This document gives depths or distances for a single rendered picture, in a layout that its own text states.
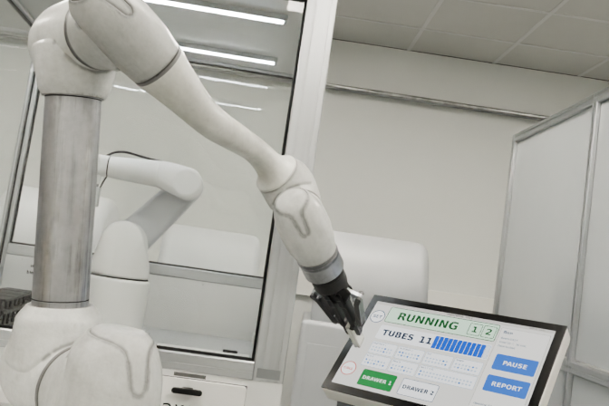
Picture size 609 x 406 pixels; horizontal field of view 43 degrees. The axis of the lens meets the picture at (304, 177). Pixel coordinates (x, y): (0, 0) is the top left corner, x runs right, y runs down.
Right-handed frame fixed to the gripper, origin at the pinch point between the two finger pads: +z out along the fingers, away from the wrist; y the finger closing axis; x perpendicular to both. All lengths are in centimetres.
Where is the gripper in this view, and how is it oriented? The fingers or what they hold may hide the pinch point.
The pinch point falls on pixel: (354, 333)
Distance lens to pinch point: 181.1
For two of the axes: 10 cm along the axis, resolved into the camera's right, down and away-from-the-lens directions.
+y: -8.5, 0.1, 5.2
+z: 3.5, 7.6, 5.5
